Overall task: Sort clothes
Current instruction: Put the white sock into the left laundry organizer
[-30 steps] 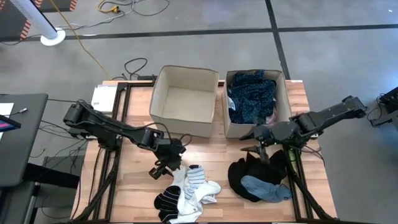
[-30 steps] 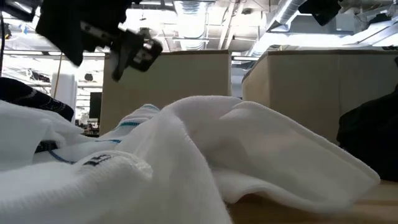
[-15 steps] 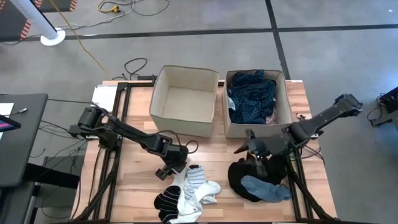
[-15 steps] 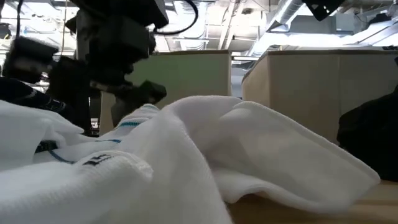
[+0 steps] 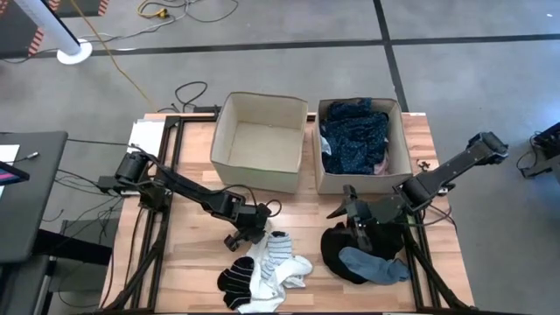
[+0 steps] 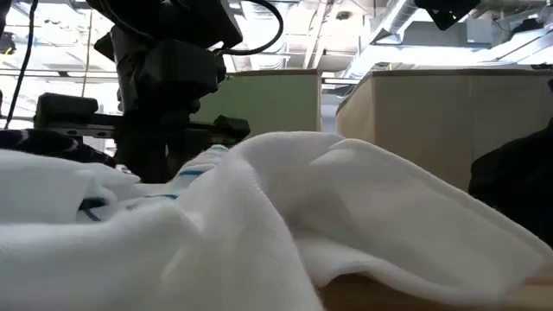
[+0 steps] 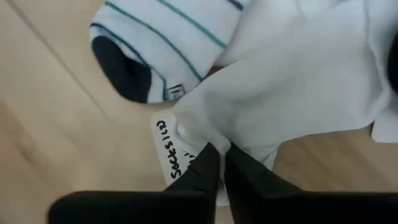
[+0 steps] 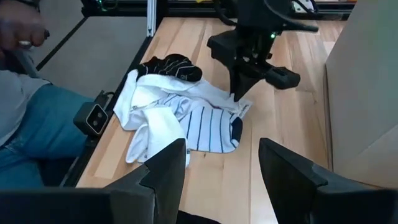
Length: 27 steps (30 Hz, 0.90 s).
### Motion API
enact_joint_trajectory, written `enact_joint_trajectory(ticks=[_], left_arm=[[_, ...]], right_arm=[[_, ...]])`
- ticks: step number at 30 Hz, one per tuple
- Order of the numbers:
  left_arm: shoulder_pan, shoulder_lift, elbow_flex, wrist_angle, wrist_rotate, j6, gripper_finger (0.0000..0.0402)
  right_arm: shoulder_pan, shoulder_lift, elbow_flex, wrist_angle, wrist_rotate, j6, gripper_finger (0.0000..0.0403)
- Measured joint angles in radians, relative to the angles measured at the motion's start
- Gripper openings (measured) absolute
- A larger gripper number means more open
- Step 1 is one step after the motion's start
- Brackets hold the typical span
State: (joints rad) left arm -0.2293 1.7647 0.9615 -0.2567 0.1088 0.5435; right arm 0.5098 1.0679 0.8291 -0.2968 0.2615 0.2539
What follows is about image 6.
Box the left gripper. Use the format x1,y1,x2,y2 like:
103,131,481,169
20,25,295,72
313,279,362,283
33,25,251,185

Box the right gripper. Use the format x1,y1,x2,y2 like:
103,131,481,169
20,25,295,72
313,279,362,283
413,0,481,32

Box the white sock teal stripes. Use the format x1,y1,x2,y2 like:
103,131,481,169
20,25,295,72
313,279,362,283
77,144,230,224

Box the long white sock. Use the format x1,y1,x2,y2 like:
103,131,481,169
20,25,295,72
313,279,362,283
0,130,553,311

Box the black garment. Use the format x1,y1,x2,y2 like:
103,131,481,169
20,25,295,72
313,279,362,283
467,123,553,248

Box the beige fabric bin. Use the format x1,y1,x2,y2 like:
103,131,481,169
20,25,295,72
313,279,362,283
335,67,553,192
189,68,324,140

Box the silver ceiling duct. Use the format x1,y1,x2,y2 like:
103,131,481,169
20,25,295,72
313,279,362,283
343,0,433,79

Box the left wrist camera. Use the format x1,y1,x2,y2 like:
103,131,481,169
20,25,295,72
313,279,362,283
137,39,228,100

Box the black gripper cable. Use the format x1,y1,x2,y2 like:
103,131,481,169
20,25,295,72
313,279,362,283
213,0,285,57

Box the black hanging cable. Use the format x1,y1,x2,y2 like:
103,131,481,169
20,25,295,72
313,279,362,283
3,0,40,130

